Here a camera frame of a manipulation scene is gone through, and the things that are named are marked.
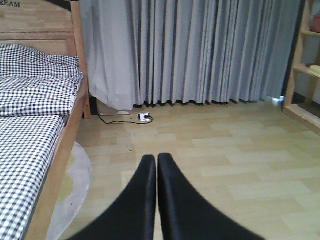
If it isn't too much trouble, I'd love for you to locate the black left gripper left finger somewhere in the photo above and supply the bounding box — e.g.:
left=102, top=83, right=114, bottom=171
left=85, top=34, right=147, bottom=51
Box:
left=70, top=155, right=157, bottom=240

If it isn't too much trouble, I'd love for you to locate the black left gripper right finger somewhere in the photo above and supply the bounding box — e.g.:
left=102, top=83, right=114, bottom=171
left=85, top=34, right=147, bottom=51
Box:
left=158, top=153, right=262, bottom=240

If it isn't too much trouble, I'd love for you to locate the grey round rug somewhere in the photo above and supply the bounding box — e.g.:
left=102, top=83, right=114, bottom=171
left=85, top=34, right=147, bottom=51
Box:
left=46, top=142, right=92, bottom=240

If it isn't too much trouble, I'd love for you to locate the white floor socket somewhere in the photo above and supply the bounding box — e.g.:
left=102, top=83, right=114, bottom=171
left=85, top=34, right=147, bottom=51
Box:
left=137, top=112, right=153, bottom=123

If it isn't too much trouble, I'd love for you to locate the checkered bed sheet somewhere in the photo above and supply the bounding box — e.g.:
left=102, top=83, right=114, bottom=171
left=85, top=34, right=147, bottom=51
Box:
left=0, top=74, right=87, bottom=240

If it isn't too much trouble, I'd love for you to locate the wooden shelf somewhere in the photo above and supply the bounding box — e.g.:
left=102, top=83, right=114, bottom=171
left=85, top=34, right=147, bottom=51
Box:
left=283, top=0, right=320, bottom=135

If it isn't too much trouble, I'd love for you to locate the grey curtain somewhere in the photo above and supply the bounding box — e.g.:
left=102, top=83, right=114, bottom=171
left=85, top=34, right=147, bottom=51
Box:
left=80, top=0, right=300, bottom=111

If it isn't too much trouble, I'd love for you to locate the checkered pillow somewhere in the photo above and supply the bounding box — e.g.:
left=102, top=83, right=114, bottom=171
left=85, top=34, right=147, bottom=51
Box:
left=0, top=44, right=82, bottom=79

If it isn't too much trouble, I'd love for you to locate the black floor cable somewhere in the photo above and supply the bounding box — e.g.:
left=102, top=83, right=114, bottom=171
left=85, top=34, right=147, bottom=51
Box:
left=97, top=114, right=141, bottom=125

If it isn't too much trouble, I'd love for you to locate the wooden bed frame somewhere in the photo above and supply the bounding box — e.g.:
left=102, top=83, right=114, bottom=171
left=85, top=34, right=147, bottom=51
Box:
left=0, top=0, right=91, bottom=240

